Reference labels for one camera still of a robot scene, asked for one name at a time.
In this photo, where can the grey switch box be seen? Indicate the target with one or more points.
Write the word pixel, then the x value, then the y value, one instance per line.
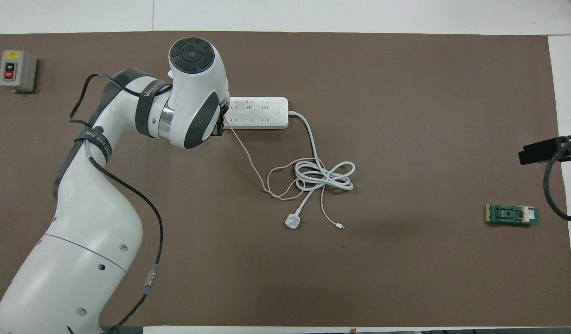
pixel 17 70

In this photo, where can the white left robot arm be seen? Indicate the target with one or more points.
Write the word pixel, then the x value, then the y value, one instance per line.
pixel 95 222

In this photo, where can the brown table mat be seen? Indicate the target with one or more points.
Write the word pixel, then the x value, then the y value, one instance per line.
pixel 406 93

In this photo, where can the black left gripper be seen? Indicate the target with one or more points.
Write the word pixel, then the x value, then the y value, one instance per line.
pixel 221 123

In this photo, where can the white power strip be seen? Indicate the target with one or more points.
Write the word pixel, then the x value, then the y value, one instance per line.
pixel 262 113

